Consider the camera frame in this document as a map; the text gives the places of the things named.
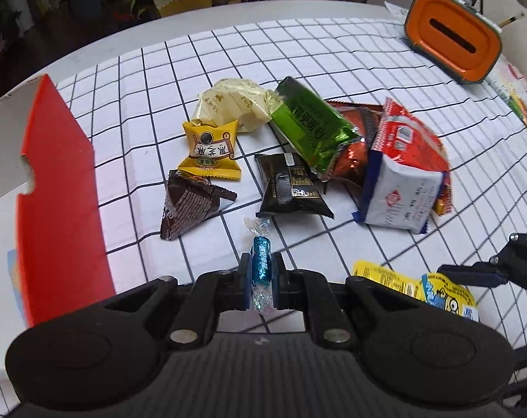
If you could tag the colourful printed paper mat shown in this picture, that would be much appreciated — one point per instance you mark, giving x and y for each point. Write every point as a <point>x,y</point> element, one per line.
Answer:
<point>522,104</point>

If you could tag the blue foil candy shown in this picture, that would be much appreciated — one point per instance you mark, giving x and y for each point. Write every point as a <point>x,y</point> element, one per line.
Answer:
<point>260,261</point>

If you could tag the red and white snack packet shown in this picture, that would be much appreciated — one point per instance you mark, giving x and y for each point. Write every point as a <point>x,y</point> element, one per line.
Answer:
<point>402,183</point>

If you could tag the brown triangular snack packet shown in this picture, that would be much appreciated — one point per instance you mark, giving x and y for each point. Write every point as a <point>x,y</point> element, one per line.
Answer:
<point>189,204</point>

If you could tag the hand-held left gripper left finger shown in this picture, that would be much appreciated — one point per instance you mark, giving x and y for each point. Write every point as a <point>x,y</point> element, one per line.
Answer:
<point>245,287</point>

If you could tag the white checked tablecloth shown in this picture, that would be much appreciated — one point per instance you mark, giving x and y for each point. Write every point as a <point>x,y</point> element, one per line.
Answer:
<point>333,52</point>

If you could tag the black snack packet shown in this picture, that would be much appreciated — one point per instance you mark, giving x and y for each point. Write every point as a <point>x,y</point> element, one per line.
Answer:
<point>289,183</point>

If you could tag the orange tissue box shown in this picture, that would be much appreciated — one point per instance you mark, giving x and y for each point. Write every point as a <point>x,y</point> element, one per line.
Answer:
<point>452,35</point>

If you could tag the yellow cartoon snack packet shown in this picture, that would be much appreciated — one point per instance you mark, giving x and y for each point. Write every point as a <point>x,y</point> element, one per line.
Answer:
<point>446,296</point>

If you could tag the pale yellow snack packet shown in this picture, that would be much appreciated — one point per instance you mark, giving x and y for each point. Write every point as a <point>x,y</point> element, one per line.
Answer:
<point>233,100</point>

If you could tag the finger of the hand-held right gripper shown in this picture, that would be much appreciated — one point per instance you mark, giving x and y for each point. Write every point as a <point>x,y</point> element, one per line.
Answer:
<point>468,275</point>

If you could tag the yellow pastry packet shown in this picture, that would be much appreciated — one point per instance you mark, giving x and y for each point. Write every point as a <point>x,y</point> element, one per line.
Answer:
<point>209,152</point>

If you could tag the green foil snack packet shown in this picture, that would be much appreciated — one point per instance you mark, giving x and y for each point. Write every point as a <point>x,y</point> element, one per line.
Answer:
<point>307,126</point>

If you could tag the white paper sheet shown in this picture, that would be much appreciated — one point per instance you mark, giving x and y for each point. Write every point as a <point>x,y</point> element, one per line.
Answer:
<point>396,11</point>

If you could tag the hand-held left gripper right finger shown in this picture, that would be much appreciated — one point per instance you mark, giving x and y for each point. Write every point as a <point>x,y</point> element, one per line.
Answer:
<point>277,287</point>

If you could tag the red cardboard box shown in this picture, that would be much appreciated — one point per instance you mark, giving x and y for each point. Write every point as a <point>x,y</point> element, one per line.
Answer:
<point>63,191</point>

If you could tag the paint brush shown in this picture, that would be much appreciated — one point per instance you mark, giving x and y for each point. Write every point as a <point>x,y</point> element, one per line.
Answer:
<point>511,19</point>

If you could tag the copper red foil packet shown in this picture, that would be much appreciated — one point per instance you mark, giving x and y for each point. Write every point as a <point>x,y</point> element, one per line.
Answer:
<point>354,159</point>

